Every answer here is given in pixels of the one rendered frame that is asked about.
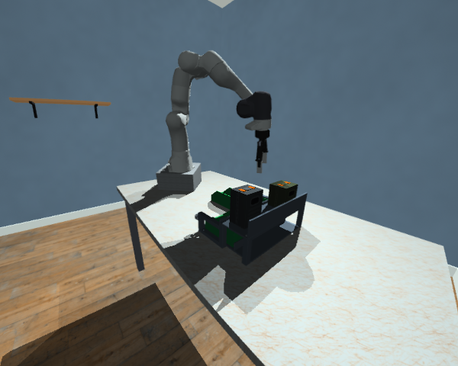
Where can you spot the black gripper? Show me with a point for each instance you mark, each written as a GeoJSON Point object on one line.
{"type": "Point", "coordinates": [261, 146]}

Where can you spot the grey metal shelf rack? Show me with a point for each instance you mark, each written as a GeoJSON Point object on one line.
{"type": "Point", "coordinates": [267, 229]}

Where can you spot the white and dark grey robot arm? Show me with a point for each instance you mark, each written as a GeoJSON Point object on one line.
{"type": "Point", "coordinates": [257, 105]}

